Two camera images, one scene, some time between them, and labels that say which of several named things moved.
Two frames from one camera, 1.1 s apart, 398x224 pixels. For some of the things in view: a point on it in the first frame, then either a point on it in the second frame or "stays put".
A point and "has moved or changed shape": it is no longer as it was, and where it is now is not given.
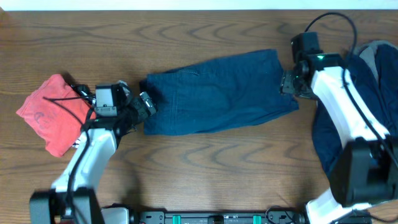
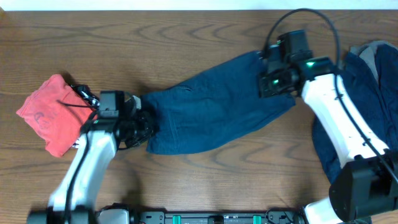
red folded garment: (57, 111) stays put
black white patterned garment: (84, 91) stays put
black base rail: (277, 215) stays put
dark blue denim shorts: (201, 96) has moved or changed shape
